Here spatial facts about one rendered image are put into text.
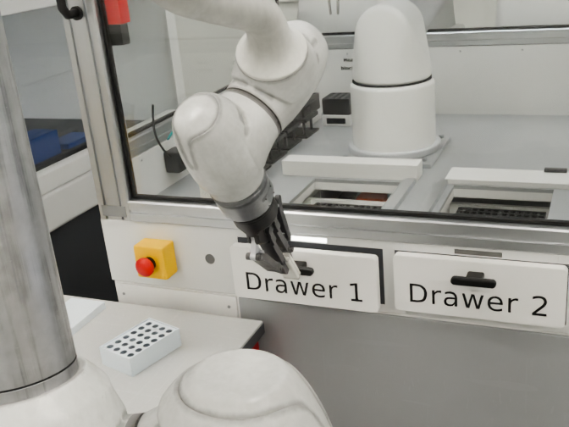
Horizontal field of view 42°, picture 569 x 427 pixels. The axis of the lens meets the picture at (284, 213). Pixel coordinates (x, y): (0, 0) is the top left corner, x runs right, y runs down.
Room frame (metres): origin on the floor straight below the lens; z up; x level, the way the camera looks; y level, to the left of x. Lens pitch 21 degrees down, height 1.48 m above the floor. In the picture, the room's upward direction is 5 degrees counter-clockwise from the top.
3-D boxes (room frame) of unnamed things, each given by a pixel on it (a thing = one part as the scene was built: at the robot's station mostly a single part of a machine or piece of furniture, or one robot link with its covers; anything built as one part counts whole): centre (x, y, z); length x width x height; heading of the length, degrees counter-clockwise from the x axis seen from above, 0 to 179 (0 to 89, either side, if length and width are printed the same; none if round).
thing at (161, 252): (1.39, 0.27, 0.88); 0.07 x 0.05 x 0.07; 65
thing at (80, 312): (1.38, 0.47, 0.77); 0.13 x 0.09 x 0.02; 156
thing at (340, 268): (1.25, -0.02, 0.87); 0.29 x 0.02 x 0.11; 65
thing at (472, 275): (1.11, -0.31, 0.91); 0.07 x 0.04 x 0.01; 65
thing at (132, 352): (1.21, 0.29, 0.78); 0.12 x 0.08 x 0.04; 140
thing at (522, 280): (1.14, -0.32, 0.87); 0.29 x 0.02 x 0.11; 65
